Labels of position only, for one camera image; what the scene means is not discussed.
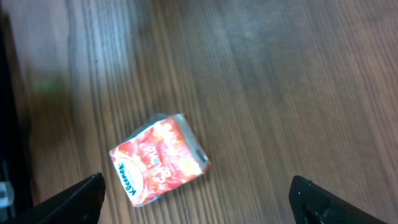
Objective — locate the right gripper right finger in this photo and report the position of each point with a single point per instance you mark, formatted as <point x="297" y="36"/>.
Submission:
<point x="312" y="204"/>

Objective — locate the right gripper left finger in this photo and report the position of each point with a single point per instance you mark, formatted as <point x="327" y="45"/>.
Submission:
<point x="78" y="204"/>

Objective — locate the red small box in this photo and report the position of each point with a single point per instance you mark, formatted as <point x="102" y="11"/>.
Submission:
<point x="158" y="157"/>

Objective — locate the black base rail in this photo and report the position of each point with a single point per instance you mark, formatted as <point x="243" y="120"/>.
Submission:
<point x="16" y="199"/>

